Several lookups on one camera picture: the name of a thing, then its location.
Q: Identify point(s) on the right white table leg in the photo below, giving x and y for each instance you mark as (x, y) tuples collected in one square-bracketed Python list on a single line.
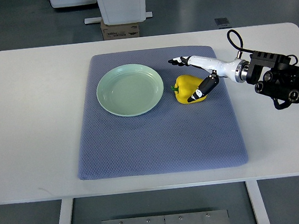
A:
[(257, 202)]

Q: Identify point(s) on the yellow bell pepper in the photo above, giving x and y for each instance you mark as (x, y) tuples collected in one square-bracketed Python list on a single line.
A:
[(184, 88)]

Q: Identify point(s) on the left white table leg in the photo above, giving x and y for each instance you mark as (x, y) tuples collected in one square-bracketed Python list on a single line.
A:
[(66, 211)]

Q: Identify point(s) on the blue textured mat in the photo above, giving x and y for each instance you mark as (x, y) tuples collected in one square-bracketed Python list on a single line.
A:
[(172, 137)]

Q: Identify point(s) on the grey floor socket plate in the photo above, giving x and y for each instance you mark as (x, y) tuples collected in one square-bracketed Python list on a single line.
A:
[(222, 22)]

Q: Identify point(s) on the cardboard box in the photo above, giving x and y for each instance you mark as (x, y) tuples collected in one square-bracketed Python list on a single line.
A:
[(120, 31)]

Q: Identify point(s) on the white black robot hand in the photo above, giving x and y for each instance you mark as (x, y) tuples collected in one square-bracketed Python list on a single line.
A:
[(211, 65)]

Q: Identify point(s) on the white table leg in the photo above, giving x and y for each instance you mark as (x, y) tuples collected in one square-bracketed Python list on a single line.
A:
[(66, 211), (257, 202)]

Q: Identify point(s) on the light green plate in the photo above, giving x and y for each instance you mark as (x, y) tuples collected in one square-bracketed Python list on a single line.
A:
[(130, 90)]

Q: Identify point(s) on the white pedestal column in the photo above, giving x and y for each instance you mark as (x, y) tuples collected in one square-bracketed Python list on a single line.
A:
[(114, 12)]

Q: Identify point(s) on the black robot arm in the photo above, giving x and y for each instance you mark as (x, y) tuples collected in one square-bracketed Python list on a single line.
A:
[(273, 75)]

